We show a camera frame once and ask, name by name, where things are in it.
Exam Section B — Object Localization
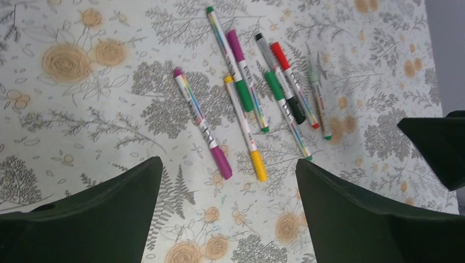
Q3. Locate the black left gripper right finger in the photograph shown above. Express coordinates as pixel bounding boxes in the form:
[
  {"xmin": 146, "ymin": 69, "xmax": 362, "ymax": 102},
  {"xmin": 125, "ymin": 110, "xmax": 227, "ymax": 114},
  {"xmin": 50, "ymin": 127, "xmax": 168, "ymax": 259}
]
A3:
[{"xmin": 296, "ymin": 159, "xmax": 464, "ymax": 262}]

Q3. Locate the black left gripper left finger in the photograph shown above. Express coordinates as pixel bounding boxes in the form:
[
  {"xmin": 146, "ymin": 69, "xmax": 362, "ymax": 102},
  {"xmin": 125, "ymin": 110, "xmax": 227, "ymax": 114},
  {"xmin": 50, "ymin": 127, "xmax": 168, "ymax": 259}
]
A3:
[{"xmin": 1, "ymin": 157, "xmax": 163, "ymax": 262}]

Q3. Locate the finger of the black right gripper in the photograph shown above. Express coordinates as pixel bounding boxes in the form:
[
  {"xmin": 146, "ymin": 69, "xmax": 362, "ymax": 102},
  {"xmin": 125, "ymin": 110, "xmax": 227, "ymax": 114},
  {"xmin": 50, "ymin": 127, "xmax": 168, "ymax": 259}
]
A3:
[{"xmin": 397, "ymin": 110, "xmax": 464, "ymax": 191}]

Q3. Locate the clear cap pen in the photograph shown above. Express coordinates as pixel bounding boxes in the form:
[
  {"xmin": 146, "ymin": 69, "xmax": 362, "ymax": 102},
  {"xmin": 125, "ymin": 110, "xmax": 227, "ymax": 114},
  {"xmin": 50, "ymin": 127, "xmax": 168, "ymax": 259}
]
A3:
[{"xmin": 308, "ymin": 61, "xmax": 332, "ymax": 141}]

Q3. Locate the black cap pen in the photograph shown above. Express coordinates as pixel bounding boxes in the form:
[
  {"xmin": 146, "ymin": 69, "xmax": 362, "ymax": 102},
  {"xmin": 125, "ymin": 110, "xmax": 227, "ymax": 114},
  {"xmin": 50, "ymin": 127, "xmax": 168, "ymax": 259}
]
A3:
[{"xmin": 255, "ymin": 33, "xmax": 305, "ymax": 124}]

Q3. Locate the red cap pen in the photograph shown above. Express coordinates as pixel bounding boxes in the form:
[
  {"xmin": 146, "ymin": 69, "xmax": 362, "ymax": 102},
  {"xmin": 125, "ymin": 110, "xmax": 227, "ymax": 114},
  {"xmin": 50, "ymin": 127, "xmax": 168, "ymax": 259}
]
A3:
[{"xmin": 270, "ymin": 42, "xmax": 320, "ymax": 129}]

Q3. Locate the yellow cap pen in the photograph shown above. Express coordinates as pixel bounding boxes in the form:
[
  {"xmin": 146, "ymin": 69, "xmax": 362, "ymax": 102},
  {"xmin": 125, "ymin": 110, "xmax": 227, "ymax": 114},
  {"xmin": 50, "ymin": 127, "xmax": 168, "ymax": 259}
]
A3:
[{"xmin": 224, "ymin": 76, "xmax": 268, "ymax": 182}]

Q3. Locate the purple cap pen left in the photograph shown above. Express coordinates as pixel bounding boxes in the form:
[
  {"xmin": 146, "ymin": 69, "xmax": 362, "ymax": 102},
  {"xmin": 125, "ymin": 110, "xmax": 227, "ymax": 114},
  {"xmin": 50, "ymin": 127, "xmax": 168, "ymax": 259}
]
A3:
[{"xmin": 173, "ymin": 69, "xmax": 233, "ymax": 180}]

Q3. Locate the purple cap pen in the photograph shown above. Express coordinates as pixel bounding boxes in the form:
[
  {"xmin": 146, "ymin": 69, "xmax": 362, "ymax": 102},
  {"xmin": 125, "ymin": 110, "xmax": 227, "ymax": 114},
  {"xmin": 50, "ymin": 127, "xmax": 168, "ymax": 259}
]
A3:
[
  {"xmin": 226, "ymin": 30, "xmax": 269, "ymax": 133},
  {"xmin": 173, "ymin": 69, "xmax": 233, "ymax": 180}
]

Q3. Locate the green cap long pen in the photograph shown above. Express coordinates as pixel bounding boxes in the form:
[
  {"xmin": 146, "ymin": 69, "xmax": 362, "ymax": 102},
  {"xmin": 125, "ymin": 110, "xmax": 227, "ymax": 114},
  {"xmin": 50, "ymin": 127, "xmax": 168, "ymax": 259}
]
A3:
[{"xmin": 206, "ymin": 6, "xmax": 254, "ymax": 112}]

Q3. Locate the purple cap pen middle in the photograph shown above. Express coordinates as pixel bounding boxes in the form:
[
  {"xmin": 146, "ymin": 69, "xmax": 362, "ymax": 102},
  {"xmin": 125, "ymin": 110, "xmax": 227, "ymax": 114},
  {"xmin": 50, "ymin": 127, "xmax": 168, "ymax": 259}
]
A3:
[{"xmin": 226, "ymin": 30, "xmax": 269, "ymax": 133}]

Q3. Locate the floral tablecloth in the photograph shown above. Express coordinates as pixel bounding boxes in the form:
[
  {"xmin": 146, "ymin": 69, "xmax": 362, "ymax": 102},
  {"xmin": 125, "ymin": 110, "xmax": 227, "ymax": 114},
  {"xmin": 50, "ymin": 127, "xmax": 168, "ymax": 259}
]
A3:
[{"xmin": 1, "ymin": 1, "xmax": 458, "ymax": 262}]

